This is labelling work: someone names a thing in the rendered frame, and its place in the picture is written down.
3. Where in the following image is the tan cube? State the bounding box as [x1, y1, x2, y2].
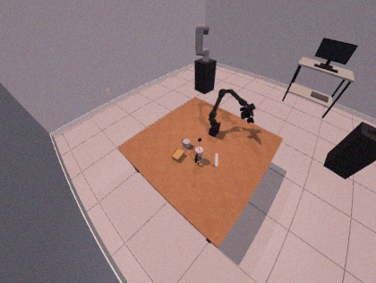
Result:
[172, 149, 184, 162]

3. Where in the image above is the glass french press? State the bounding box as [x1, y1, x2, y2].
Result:
[194, 138, 203, 163]

